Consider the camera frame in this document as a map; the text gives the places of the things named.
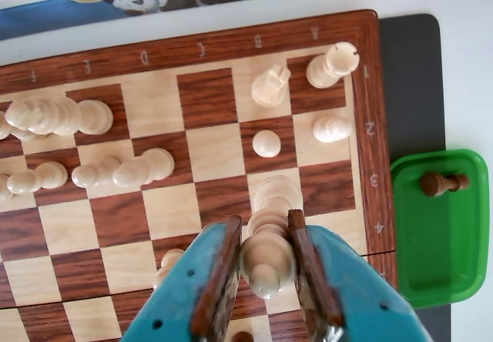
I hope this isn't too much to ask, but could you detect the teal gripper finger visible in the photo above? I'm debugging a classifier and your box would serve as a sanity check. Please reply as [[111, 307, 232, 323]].
[[287, 209, 434, 342], [121, 214, 243, 342]]

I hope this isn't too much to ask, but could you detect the light wooden chess queen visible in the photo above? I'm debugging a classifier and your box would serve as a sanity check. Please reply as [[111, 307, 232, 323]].
[[238, 174, 305, 300]]

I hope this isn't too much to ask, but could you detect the light wooden chess pawn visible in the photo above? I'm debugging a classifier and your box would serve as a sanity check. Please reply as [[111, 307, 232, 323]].
[[0, 174, 16, 203], [71, 156, 120, 189], [6, 161, 69, 196], [152, 248, 186, 291], [252, 129, 281, 158], [312, 115, 354, 144]]

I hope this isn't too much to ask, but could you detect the light wooden chess king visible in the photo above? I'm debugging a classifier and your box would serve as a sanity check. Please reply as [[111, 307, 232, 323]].
[[5, 96, 115, 137]]

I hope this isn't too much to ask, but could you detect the light wooden chess knight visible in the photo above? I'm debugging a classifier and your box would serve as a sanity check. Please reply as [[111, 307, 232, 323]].
[[250, 63, 292, 108]]

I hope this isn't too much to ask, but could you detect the light wooden chess rook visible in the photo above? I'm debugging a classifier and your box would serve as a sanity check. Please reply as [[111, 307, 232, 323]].
[[306, 41, 361, 89]]

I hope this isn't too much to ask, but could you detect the green plastic tray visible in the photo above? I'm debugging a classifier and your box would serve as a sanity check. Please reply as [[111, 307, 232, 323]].
[[390, 148, 490, 309]]

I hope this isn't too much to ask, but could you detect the wooden folding chessboard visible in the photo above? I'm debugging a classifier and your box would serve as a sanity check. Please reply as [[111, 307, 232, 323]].
[[0, 8, 400, 342]]

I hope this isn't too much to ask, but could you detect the grey table mat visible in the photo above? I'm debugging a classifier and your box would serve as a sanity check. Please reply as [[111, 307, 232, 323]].
[[379, 13, 451, 342]]

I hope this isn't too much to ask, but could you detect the panda cover book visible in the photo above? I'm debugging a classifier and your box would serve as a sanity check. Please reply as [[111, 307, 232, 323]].
[[0, 0, 319, 42]]

